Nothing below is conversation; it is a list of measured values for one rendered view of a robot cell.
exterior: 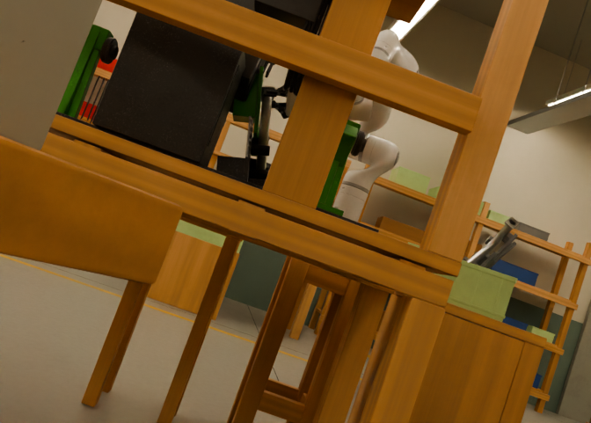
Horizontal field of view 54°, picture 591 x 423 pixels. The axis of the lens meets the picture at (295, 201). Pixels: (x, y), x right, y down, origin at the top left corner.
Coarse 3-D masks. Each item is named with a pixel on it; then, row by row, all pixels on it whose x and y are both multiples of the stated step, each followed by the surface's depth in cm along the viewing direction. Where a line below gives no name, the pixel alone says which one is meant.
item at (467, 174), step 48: (336, 0) 146; (384, 0) 147; (528, 0) 150; (528, 48) 149; (336, 96) 144; (480, 96) 147; (288, 144) 143; (336, 144) 144; (480, 144) 146; (288, 192) 142; (480, 192) 145; (432, 240) 144
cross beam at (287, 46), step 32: (128, 0) 138; (160, 0) 138; (192, 0) 139; (224, 0) 139; (192, 32) 143; (224, 32) 139; (256, 32) 139; (288, 32) 140; (288, 64) 141; (320, 64) 140; (352, 64) 140; (384, 64) 141; (384, 96) 140; (416, 96) 141; (448, 96) 141; (448, 128) 145
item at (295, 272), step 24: (288, 264) 228; (288, 288) 222; (336, 288) 225; (288, 312) 221; (336, 312) 228; (264, 336) 220; (336, 336) 222; (264, 360) 219; (312, 360) 244; (240, 384) 246; (264, 384) 218; (288, 384) 248; (312, 384) 222; (240, 408) 217; (264, 408) 219; (288, 408) 220; (312, 408) 219
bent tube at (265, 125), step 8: (264, 88) 179; (272, 88) 179; (264, 96) 178; (264, 104) 174; (264, 112) 173; (264, 120) 172; (264, 128) 172; (264, 136) 173; (264, 144) 175; (264, 160) 179; (256, 168) 183; (264, 168) 182
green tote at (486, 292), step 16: (464, 272) 218; (480, 272) 216; (496, 272) 215; (464, 288) 217; (480, 288) 216; (496, 288) 214; (512, 288) 213; (464, 304) 216; (480, 304) 215; (496, 304) 213
